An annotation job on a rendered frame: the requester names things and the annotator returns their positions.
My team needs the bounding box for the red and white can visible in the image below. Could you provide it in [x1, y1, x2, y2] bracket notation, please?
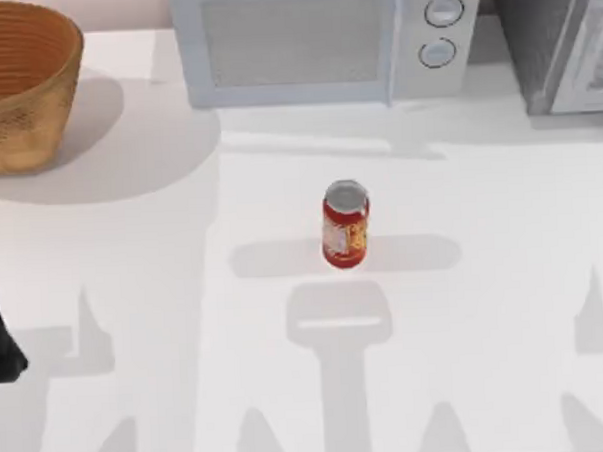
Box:
[320, 178, 374, 272]

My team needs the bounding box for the microwave oven door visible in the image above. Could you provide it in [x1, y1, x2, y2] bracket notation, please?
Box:
[167, 0, 408, 117]

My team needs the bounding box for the round microwave knob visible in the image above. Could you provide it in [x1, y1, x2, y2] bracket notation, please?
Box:
[423, 0, 467, 28]
[416, 35, 460, 72]

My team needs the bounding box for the pale microwave oven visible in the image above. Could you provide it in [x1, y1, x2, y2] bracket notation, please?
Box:
[167, 0, 491, 118]

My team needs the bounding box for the brown woven basket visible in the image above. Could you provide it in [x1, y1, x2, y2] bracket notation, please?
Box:
[0, 0, 91, 177]

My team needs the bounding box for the grey cabinet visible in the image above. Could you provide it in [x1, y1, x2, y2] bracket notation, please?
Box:
[489, 0, 603, 119]

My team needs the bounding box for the microwave door handle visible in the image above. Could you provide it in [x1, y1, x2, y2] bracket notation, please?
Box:
[382, 0, 408, 108]

